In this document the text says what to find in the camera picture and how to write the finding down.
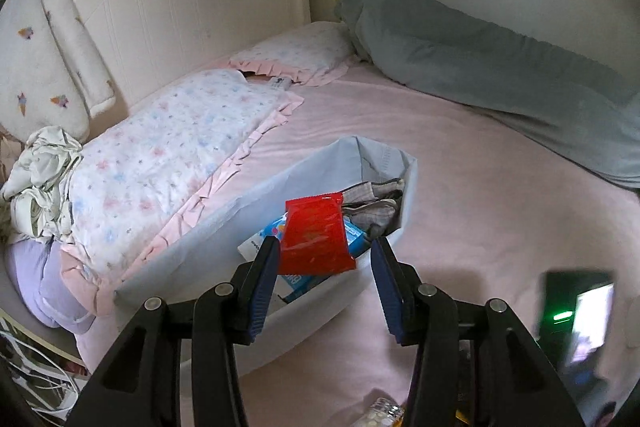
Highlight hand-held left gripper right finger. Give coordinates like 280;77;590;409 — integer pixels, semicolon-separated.
369;236;586;427

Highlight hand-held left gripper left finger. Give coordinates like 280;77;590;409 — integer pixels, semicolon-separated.
65;236;282;427

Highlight blue printed carton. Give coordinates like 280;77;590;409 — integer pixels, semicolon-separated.
237;214;373;305

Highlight red packet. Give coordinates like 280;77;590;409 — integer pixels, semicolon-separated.
277;193;357;277

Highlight grey fabric storage box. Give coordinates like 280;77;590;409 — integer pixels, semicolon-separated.
114;135;420;378

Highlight plaid cloth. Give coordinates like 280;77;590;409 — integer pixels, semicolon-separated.
341;178;406;240

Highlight clear bottle of white tablets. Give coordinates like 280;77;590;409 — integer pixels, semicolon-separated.
357;397;405;427

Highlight large floral pillow pink ruffle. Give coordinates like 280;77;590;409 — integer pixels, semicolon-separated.
60;69;305;318

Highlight purple pillow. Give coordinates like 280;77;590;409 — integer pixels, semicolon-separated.
5;239;96;335

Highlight small floral pillow pink ruffle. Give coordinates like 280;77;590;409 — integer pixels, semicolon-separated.
229;22;357;86

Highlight crumpled white cloth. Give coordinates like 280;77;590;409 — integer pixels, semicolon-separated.
0;125;85;243

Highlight grey-blue duvet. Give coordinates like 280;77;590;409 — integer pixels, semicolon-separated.
334;0;640;190

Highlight cream wooden headboard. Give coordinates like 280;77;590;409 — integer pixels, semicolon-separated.
50;0;311;118

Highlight white plush printed blanket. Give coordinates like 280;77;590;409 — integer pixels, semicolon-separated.
0;0;117;142

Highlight white cables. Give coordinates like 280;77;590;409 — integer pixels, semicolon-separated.
0;332;91;413

